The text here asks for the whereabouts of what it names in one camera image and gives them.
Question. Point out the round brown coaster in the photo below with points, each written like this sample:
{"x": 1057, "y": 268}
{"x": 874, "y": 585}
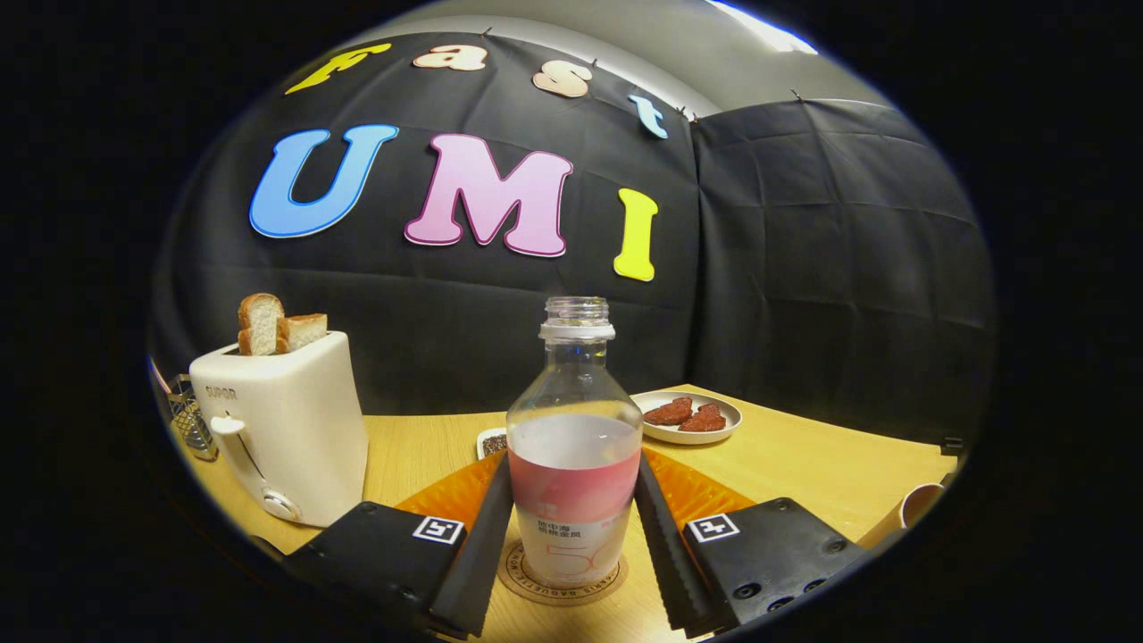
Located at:
{"x": 571, "y": 596}

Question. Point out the black backdrop cloth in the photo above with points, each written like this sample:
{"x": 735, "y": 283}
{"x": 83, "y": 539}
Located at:
{"x": 804, "y": 268}

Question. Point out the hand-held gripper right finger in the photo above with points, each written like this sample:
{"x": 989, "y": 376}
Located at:
{"x": 668, "y": 558}

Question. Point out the white toaster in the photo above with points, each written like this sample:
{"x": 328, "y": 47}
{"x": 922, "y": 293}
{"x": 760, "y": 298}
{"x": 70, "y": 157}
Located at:
{"x": 295, "y": 420}

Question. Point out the beige cup pink inside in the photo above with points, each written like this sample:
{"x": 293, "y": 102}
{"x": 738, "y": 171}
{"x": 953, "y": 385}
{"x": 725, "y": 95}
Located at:
{"x": 893, "y": 527}

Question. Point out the clear juice bottle pink label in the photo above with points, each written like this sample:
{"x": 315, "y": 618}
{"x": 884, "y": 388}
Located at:
{"x": 571, "y": 500}

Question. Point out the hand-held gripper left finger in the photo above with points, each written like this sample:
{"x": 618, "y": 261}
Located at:
{"x": 482, "y": 558}

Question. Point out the red sausage piece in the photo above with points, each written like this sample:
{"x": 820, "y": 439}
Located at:
{"x": 670, "y": 412}
{"x": 705, "y": 420}

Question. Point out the white round plate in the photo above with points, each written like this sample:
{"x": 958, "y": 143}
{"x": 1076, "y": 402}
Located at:
{"x": 732, "y": 415}

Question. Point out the wooden table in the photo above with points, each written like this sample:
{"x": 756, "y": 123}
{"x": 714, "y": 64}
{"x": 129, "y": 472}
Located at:
{"x": 804, "y": 464}

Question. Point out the white divided seed dish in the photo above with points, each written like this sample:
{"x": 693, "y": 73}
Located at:
{"x": 491, "y": 443}

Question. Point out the toast bread slice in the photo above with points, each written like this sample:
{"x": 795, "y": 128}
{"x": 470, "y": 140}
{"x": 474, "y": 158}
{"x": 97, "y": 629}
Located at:
{"x": 305, "y": 330}
{"x": 261, "y": 326}

